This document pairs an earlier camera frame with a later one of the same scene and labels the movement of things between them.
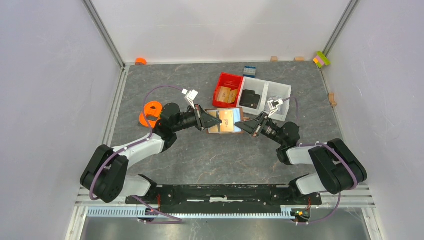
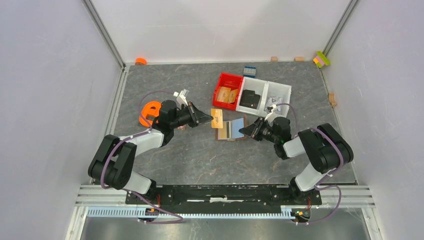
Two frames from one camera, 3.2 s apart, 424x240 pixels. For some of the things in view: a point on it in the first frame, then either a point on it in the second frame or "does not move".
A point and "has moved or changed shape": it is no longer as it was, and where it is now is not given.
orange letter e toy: (152, 108) does not move
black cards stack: (248, 98) does not move
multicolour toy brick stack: (321, 60) does not move
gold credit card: (227, 118) has moved or changed shape
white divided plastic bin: (255, 94) does not move
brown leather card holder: (229, 116) has moved or changed shape
